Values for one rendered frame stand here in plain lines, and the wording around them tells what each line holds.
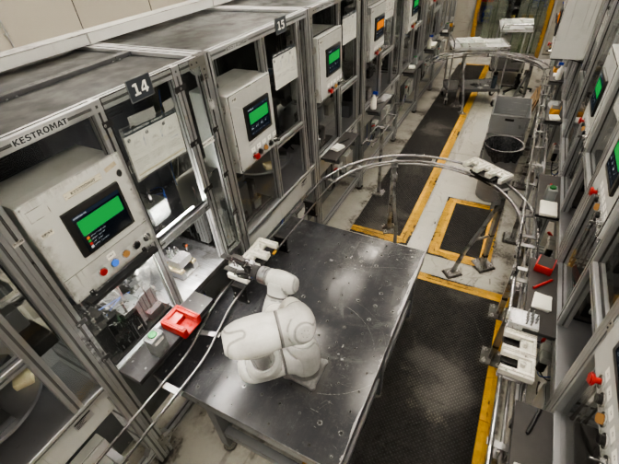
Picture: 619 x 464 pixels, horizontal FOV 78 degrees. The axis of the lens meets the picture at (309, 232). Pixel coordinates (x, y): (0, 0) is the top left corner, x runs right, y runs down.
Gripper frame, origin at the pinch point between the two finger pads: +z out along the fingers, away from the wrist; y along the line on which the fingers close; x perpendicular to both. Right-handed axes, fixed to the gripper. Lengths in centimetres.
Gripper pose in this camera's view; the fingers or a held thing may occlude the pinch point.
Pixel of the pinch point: (227, 262)
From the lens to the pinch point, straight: 204.8
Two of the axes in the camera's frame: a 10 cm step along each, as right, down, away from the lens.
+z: -8.9, -2.4, 3.9
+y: -0.6, -7.7, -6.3
